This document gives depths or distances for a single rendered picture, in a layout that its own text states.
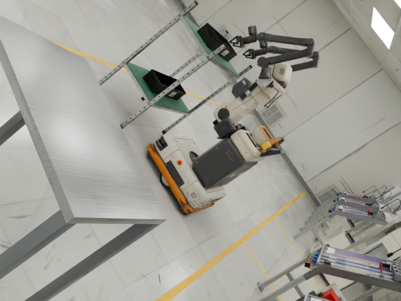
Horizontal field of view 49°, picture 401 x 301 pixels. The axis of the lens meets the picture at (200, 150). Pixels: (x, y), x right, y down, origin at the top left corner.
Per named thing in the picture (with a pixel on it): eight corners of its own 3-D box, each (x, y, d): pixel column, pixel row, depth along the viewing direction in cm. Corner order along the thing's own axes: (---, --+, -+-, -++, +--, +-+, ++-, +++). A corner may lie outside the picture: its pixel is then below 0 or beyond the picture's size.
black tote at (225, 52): (207, 47, 356) (218, 39, 353) (196, 31, 360) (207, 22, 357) (227, 62, 410) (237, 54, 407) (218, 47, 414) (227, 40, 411)
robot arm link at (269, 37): (311, 45, 331) (312, 48, 341) (313, 37, 330) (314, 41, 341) (256, 38, 345) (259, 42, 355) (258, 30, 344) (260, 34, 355)
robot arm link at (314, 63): (320, 65, 370) (321, 68, 380) (318, 49, 371) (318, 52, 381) (268, 76, 385) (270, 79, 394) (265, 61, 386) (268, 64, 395)
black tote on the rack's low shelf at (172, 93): (151, 92, 371) (162, 85, 368) (141, 76, 375) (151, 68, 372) (177, 100, 425) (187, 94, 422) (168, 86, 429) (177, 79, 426)
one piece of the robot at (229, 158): (215, 194, 411) (290, 143, 388) (194, 199, 359) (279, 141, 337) (196, 163, 418) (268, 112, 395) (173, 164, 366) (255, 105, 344)
